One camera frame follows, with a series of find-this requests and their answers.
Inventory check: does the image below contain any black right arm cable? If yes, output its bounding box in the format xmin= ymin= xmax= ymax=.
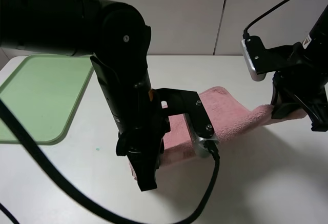
xmin=242 ymin=0 xmax=328 ymax=40

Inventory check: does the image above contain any green plastic tray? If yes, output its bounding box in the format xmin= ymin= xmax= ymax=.
xmin=1 ymin=54 xmax=93 ymax=146

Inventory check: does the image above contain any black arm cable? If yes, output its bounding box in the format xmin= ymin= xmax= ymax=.
xmin=242 ymin=0 xmax=328 ymax=40
xmin=0 ymin=98 xmax=221 ymax=224

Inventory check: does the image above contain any pink fluffy towel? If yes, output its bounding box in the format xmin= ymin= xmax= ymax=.
xmin=129 ymin=86 xmax=305 ymax=181

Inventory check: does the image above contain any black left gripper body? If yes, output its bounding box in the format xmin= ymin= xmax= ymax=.
xmin=115 ymin=88 xmax=171 ymax=161

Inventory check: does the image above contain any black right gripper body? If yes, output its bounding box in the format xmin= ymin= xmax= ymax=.
xmin=263 ymin=42 xmax=328 ymax=112

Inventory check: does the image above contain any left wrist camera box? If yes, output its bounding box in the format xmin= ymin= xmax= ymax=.
xmin=157 ymin=88 xmax=219 ymax=161

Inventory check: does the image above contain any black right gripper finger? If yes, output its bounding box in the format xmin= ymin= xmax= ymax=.
xmin=308 ymin=104 xmax=327 ymax=132
xmin=271 ymin=90 xmax=305 ymax=119

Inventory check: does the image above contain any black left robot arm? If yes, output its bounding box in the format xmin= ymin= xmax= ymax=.
xmin=1 ymin=0 xmax=169 ymax=191

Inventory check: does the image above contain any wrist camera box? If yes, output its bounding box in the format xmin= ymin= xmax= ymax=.
xmin=157 ymin=88 xmax=219 ymax=161
xmin=241 ymin=36 xmax=270 ymax=82

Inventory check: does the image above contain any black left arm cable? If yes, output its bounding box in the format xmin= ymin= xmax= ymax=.
xmin=0 ymin=98 xmax=221 ymax=224

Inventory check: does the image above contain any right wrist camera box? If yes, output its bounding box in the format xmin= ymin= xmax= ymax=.
xmin=241 ymin=36 xmax=270 ymax=82

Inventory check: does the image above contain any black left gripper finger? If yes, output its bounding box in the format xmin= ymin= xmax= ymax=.
xmin=128 ymin=153 xmax=160 ymax=191

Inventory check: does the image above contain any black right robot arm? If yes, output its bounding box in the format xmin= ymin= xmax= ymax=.
xmin=271 ymin=9 xmax=327 ymax=132

